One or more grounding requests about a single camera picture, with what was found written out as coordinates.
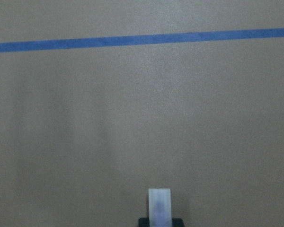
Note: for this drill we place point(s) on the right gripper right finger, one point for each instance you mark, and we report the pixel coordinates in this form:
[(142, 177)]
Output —
[(177, 222)]

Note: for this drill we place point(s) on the purple marker pen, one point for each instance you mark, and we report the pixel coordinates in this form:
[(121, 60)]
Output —
[(160, 207)]

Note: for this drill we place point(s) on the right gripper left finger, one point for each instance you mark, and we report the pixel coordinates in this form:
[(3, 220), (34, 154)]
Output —
[(143, 222)]

